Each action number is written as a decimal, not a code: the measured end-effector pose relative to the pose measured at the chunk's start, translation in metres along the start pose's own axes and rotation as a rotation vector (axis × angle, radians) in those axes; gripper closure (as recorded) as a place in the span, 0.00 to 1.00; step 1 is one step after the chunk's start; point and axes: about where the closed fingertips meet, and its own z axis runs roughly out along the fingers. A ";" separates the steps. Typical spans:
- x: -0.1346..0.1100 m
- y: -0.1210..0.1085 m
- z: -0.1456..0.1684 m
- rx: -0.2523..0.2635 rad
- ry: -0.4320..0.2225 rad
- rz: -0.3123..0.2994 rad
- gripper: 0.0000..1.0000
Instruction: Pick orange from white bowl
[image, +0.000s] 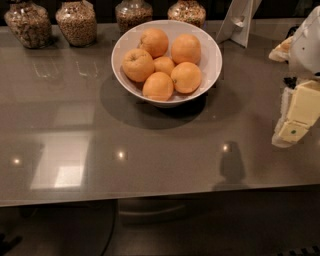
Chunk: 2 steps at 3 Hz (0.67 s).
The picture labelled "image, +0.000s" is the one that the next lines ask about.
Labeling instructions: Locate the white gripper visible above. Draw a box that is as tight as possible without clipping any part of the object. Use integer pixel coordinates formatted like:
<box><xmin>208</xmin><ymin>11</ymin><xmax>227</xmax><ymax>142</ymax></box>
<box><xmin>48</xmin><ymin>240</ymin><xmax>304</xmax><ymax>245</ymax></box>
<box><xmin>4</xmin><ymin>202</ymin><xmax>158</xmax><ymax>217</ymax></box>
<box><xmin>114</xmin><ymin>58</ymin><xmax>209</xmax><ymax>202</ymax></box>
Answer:
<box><xmin>269</xmin><ymin>6</ymin><xmax>320</xmax><ymax>148</ymax></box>

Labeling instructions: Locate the white stand frame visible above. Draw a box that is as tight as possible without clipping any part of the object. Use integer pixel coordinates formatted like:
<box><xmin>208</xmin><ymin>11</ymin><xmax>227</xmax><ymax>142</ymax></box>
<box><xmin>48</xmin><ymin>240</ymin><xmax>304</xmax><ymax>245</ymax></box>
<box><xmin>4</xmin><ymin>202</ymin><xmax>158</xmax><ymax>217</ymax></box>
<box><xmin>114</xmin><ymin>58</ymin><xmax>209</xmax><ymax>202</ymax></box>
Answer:
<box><xmin>216</xmin><ymin>0</ymin><xmax>262</xmax><ymax>48</ymax></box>

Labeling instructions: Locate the front right orange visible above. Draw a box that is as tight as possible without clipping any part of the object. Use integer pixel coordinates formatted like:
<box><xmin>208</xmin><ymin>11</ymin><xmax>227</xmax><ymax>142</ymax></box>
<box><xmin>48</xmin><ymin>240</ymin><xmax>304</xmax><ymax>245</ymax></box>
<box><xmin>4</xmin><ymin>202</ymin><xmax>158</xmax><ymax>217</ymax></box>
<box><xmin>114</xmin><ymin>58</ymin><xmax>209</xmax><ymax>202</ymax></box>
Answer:
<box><xmin>171</xmin><ymin>62</ymin><xmax>202</xmax><ymax>94</ymax></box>

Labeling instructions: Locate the back right orange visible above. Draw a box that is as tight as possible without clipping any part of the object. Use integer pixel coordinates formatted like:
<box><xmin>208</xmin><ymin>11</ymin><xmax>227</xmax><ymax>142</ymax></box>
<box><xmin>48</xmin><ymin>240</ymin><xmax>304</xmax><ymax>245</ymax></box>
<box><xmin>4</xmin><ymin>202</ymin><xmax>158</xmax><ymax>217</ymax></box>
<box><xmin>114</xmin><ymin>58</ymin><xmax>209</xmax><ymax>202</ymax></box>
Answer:
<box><xmin>171</xmin><ymin>34</ymin><xmax>201</xmax><ymax>64</ymax></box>

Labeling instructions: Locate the small centre orange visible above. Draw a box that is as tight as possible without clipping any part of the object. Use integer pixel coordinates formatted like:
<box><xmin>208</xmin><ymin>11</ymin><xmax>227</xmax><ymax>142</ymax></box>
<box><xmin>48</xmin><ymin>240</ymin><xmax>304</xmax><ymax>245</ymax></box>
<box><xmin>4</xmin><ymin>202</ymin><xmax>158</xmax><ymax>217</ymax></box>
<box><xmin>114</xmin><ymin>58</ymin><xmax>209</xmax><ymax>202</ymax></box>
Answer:
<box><xmin>154</xmin><ymin>56</ymin><xmax>175</xmax><ymax>76</ymax></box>

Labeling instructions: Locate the back left orange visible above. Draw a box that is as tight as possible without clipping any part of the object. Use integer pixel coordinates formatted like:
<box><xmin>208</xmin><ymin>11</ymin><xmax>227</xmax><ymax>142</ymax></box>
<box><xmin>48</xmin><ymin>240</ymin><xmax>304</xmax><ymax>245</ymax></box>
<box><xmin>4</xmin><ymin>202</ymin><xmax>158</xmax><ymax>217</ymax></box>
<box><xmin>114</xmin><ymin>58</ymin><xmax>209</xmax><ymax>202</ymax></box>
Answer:
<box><xmin>139</xmin><ymin>28</ymin><xmax>169</xmax><ymax>58</ymax></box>

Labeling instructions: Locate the front centre orange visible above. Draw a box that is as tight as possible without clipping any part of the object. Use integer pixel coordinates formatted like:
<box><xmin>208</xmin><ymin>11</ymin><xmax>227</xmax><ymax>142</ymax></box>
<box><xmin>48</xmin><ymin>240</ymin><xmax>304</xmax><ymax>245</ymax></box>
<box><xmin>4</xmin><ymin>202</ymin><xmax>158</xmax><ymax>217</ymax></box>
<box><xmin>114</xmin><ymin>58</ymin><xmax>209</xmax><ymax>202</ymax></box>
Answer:
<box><xmin>142</xmin><ymin>72</ymin><xmax>174</xmax><ymax>101</ymax></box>

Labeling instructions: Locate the glass jar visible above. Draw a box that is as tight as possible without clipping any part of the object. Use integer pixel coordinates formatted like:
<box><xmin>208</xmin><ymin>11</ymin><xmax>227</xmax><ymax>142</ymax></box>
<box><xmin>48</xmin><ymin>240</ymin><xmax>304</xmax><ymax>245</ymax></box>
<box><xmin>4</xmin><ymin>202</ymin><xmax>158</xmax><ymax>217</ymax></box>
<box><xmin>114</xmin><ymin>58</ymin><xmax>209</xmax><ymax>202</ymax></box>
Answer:
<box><xmin>115</xmin><ymin>0</ymin><xmax>153</xmax><ymax>33</ymax></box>
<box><xmin>55</xmin><ymin>0</ymin><xmax>97</xmax><ymax>47</ymax></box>
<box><xmin>4</xmin><ymin>0</ymin><xmax>52</xmax><ymax>49</ymax></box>
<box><xmin>167</xmin><ymin>0</ymin><xmax>206</xmax><ymax>28</ymax></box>

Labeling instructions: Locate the far left glass jar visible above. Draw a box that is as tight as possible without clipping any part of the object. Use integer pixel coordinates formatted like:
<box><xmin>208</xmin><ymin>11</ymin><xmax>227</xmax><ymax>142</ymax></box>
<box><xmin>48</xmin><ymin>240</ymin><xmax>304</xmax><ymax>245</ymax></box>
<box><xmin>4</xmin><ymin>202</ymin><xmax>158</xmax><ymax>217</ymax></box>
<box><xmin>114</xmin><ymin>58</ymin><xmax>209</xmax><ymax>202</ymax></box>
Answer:
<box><xmin>4</xmin><ymin>0</ymin><xmax>52</xmax><ymax>49</ymax></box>

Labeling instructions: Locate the white ceramic bowl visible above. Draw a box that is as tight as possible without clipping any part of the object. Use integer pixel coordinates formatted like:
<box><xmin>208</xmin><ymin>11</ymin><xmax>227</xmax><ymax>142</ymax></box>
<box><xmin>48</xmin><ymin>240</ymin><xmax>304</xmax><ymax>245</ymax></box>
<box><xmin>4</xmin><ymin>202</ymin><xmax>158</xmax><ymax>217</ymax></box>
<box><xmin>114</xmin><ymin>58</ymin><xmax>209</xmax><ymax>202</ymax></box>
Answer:
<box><xmin>111</xmin><ymin>20</ymin><xmax>222</xmax><ymax>108</ymax></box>

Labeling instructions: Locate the black cable under table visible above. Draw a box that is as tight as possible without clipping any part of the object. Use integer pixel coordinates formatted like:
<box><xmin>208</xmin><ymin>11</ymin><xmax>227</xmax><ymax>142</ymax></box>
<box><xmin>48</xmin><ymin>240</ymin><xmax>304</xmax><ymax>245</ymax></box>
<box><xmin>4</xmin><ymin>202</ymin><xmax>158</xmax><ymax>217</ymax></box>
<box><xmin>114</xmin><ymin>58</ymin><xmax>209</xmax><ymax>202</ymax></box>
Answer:
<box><xmin>99</xmin><ymin>199</ymin><xmax>120</xmax><ymax>256</ymax></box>

